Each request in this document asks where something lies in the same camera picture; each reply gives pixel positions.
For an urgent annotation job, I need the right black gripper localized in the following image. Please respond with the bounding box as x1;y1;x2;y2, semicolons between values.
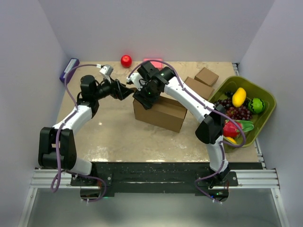
133;81;161;110

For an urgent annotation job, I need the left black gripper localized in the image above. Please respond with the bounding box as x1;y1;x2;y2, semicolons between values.
94;75;134;101

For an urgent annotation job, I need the large brown cardboard box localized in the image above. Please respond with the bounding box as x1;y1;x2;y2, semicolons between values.
133;96;187;133

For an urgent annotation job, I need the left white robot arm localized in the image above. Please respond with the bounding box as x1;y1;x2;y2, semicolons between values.
38;75;134;185

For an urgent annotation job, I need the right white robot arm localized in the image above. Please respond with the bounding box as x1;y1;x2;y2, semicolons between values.
126;61;230;186

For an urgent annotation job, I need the pink flat box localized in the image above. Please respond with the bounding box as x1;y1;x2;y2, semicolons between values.
144;58;163;70

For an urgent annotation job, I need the small brown box left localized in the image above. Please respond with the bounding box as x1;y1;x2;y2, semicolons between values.
184;77;214;100

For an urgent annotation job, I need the small brown box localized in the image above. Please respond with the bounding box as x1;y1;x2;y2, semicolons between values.
184;77;214;100
194;67;219;87

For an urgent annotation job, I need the small brown box right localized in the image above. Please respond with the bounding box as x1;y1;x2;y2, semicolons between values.
194;67;219;87

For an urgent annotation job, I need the purple flat box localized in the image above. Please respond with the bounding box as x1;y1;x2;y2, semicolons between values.
59;58;80;84

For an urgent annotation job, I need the red apple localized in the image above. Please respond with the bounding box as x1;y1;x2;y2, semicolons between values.
120;55;133;68

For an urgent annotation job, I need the olive green plastic bin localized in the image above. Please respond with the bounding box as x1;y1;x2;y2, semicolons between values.
209;76;276;148

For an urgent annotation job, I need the yellow mango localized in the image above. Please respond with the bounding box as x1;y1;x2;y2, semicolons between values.
232;87;246;107

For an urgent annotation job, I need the red toy pepper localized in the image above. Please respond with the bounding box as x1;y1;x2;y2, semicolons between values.
223;120;254;138

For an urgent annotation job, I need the purple grapes bunch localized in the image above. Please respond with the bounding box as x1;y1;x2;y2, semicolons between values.
214;91;253;121

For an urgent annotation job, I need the toy watermelon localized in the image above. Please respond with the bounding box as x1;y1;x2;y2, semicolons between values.
248;98;266;114

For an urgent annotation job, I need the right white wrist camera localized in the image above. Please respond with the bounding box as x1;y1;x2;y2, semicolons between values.
126;72;143;91

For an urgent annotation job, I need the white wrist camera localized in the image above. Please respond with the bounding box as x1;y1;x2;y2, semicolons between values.
97;64;113;84
126;72;143;91

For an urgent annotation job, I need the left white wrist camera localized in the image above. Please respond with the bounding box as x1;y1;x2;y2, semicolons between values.
97;64;113;84

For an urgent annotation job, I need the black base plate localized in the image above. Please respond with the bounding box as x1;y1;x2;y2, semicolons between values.
40;161;264;201

